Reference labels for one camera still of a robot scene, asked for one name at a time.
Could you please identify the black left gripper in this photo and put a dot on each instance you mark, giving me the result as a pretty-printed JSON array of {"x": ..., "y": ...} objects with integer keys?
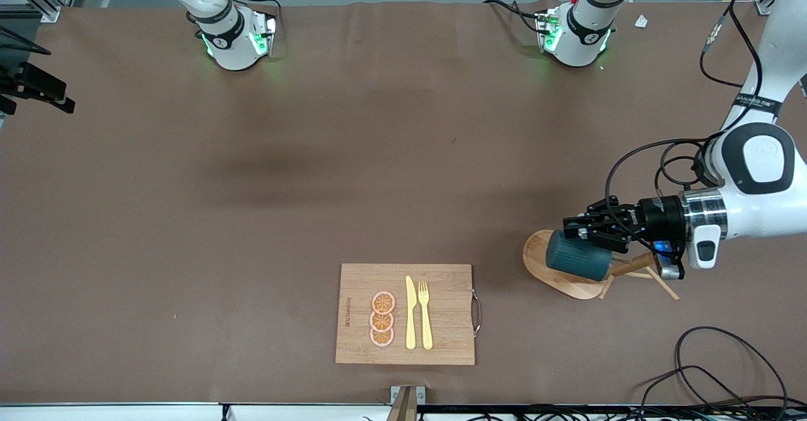
[{"x": 659, "y": 217}]

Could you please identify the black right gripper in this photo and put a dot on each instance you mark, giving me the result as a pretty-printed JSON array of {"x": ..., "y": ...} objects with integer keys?
[{"x": 39, "y": 84}]

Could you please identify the dark green ribbed cup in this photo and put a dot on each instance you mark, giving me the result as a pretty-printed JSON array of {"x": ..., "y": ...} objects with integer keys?
[{"x": 577, "y": 257}]

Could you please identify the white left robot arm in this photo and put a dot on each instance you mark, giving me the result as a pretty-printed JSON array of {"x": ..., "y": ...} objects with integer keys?
[{"x": 756, "y": 162}]

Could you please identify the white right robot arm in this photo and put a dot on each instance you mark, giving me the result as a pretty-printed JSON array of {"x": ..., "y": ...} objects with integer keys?
[{"x": 227, "y": 36}]

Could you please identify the wooden cup rack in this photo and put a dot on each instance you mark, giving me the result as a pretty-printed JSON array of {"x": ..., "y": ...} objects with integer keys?
[{"x": 542, "y": 270}]

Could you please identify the bamboo cutting board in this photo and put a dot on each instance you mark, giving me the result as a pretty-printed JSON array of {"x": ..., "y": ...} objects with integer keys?
[{"x": 441, "y": 320}]

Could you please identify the small white paper scrap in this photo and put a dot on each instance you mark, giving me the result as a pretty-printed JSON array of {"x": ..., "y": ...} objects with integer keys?
[{"x": 641, "y": 21}]

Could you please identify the yellow plastic fork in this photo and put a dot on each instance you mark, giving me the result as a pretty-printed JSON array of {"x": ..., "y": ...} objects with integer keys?
[{"x": 426, "y": 326}]

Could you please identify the yellow plastic knife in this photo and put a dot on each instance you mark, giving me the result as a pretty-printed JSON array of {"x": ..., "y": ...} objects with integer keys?
[{"x": 410, "y": 320}]

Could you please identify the orange slice toy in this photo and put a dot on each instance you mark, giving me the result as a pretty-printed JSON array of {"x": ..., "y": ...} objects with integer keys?
[{"x": 383, "y": 302}]

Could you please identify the brown table cover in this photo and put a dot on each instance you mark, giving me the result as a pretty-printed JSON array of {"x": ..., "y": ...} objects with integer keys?
[{"x": 189, "y": 282}]

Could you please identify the metal bracket with post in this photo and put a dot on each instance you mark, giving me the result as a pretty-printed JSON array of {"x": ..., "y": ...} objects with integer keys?
[{"x": 406, "y": 402}]

